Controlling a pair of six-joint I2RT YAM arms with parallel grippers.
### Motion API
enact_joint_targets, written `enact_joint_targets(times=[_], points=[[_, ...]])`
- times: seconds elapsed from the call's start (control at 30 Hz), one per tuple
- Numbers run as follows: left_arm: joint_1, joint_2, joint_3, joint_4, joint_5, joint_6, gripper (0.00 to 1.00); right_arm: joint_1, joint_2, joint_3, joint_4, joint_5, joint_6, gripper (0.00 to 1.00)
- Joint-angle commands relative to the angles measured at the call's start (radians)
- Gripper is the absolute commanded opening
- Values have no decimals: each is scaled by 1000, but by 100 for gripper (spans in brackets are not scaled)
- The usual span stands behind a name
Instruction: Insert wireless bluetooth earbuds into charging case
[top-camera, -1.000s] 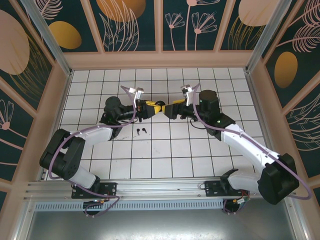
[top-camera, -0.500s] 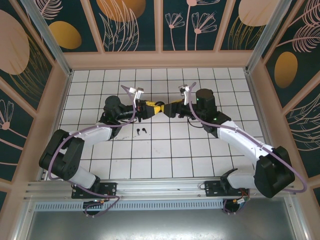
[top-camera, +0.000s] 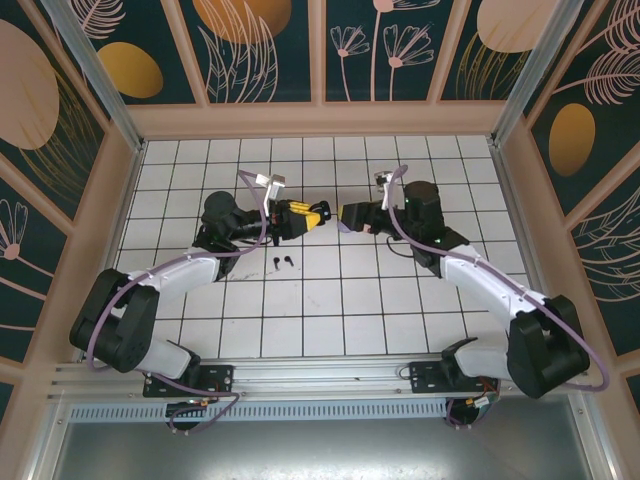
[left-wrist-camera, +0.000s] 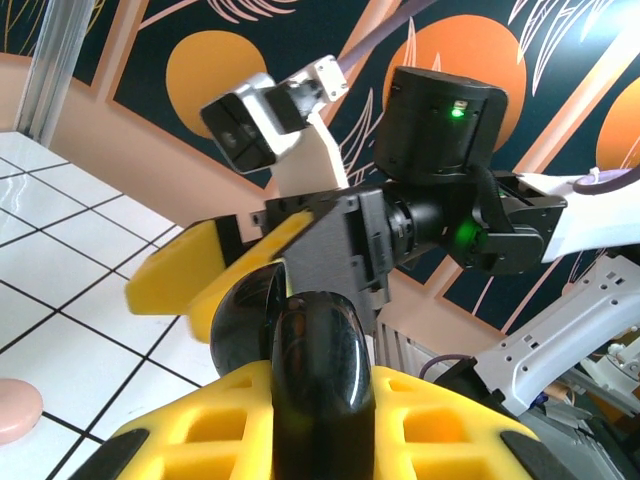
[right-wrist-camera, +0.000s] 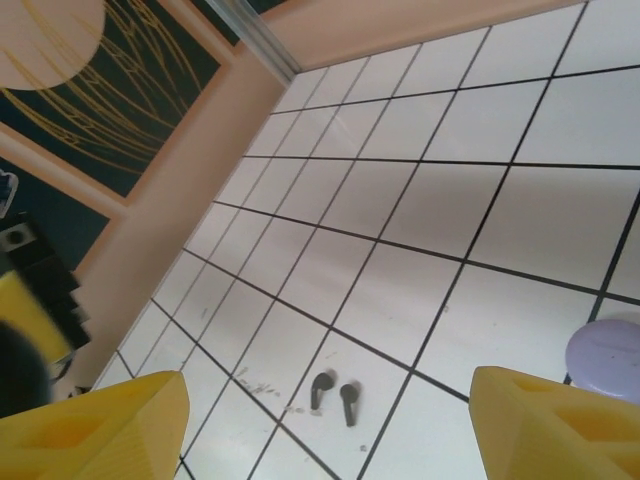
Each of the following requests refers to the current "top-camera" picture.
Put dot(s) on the pink earbud charging case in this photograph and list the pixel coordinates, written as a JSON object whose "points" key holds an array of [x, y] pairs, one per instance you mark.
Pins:
{"points": [[368, 229]]}

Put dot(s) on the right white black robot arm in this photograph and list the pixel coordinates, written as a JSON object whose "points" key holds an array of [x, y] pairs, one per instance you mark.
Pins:
{"points": [[480, 285]]}

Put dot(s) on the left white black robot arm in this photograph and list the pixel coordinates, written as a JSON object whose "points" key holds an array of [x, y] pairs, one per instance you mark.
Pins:
{"points": [[175, 272]]}

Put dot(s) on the clear vertical tube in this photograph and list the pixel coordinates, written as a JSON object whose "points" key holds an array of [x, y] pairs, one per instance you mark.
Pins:
{"points": [[535, 65]]}

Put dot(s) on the aluminium table side rail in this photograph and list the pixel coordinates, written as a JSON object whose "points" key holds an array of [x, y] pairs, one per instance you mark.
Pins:
{"points": [[115, 250], [527, 250]]}

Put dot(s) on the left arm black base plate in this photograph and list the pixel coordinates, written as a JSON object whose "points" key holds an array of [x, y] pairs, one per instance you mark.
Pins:
{"points": [[220, 380]]}

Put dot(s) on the aluminium mounting rail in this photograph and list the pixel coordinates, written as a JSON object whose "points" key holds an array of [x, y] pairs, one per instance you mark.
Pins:
{"points": [[320, 380]]}

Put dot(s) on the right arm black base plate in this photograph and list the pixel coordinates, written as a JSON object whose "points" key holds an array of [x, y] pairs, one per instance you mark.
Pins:
{"points": [[425, 380]]}

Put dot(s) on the aluminium corner post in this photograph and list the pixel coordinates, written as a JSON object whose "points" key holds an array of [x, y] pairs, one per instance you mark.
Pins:
{"points": [[100, 80]]}

